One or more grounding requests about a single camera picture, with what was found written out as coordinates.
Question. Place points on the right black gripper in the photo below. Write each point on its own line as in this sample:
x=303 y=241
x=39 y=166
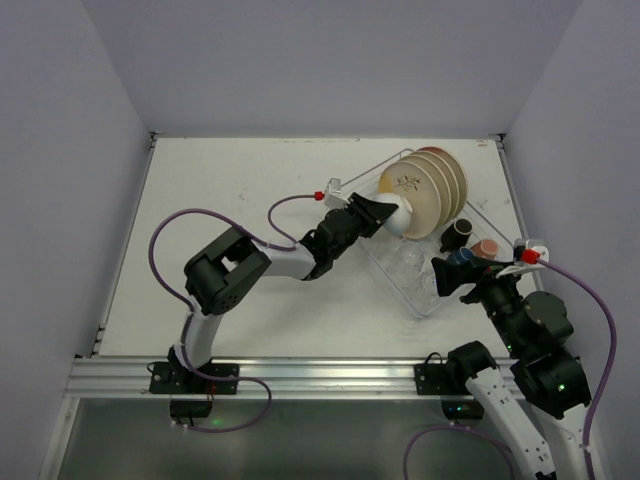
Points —
x=477 y=272

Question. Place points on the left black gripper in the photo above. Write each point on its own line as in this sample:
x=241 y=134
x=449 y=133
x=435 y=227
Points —
x=358 y=216

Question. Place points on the white ceramic bowl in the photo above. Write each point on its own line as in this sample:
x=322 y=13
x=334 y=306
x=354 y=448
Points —
x=400 y=219

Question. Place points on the cream plate yellow patch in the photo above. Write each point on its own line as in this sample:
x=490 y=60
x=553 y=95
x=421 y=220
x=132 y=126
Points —
x=417 y=187

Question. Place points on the cream plate green patch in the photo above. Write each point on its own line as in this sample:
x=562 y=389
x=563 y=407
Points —
x=438 y=172

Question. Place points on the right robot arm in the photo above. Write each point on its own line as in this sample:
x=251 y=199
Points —
x=534 y=328

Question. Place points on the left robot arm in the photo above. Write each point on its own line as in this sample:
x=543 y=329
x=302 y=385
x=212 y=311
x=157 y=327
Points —
x=223 y=273

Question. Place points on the blue mug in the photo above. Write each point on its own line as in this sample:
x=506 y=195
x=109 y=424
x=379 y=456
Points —
x=460 y=256

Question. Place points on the pink mug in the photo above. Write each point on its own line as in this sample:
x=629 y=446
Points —
x=485 y=248

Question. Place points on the black mug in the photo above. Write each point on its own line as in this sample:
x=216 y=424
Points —
x=456 y=235

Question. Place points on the clear glass near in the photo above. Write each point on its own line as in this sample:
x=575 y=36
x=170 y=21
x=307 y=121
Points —
x=426 y=290

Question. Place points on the clear glass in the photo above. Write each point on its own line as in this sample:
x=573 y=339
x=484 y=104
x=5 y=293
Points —
x=426 y=290
x=409 y=259

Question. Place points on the clear glass far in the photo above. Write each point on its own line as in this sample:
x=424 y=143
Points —
x=409 y=259

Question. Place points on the cream plate orange patch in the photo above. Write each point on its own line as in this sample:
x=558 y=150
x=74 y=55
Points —
x=458 y=170

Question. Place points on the white wire dish rack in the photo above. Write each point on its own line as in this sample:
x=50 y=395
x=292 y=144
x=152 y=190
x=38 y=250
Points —
x=367 y=185

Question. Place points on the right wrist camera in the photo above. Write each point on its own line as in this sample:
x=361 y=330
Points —
x=528 y=256

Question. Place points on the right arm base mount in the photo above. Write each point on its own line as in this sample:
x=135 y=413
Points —
x=432 y=379

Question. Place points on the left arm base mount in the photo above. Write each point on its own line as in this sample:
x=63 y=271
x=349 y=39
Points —
x=165 y=381

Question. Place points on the aluminium mounting rail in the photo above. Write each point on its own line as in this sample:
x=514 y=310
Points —
x=288 y=378

